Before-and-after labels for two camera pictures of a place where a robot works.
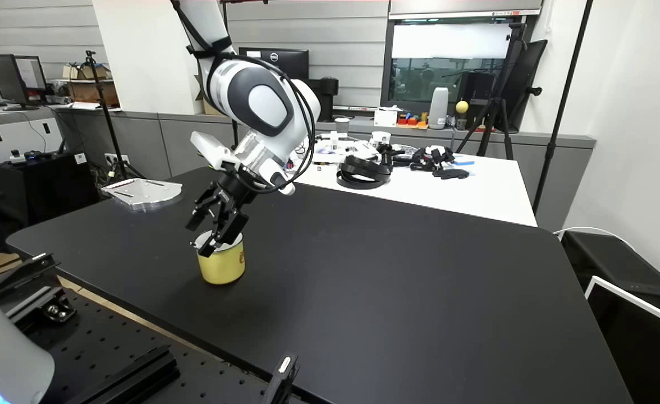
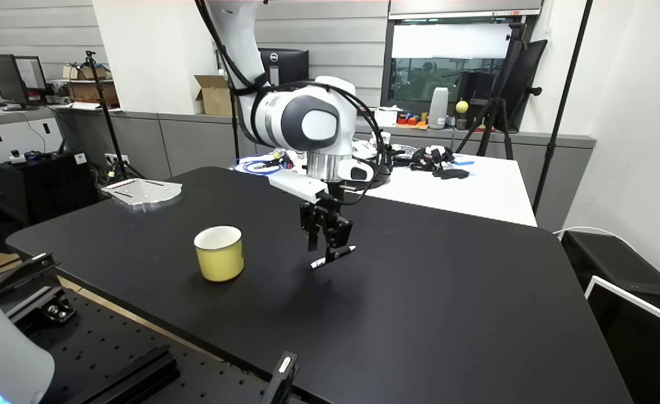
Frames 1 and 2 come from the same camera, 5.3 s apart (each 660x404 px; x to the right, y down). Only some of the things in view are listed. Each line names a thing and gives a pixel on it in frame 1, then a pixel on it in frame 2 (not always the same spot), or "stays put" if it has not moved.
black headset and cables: [436, 160] stays put
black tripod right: [515, 86] stays put
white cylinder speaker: [437, 113] stays put
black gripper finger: [226, 234] to [337, 234]
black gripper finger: [198, 214] to [313, 234]
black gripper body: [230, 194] to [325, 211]
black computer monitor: [287, 59] stays put
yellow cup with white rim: [222, 265] stays put
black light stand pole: [565, 108] stays put
